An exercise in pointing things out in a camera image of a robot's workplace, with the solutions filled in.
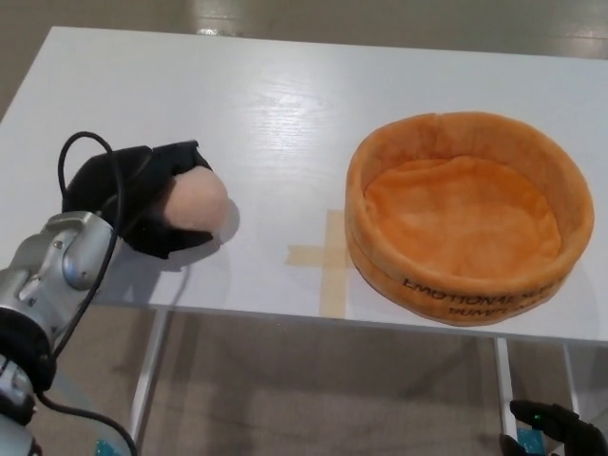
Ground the orange plush round plate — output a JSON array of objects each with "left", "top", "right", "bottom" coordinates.
[{"left": 345, "top": 112, "right": 596, "bottom": 329}]

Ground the pink round plush toy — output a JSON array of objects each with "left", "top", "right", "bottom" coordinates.
[{"left": 165, "top": 169, "right": 230, "bottom": 239}]

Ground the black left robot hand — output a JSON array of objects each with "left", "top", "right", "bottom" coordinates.
[{"left": 63, "top": 139, "right": 214, "bottom": 260}]

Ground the white table leg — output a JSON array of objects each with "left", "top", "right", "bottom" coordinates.
[
  {"left": 128, "top": 311, "right": 170, "bottom": 447},
  {"left": 562, "top": 342, "right": 584, "bottom": 414},
  {"left": 493, "top": 337, "right": 518, "bottom": 414}
]

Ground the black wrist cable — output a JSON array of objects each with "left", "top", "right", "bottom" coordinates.
[{"left": 28, "top": 131, "right": 140, "bottom": 456}]

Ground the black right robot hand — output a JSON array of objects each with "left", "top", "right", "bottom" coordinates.
[{"left": 498, "top": 399, "right": 596, "bottom": 456}]

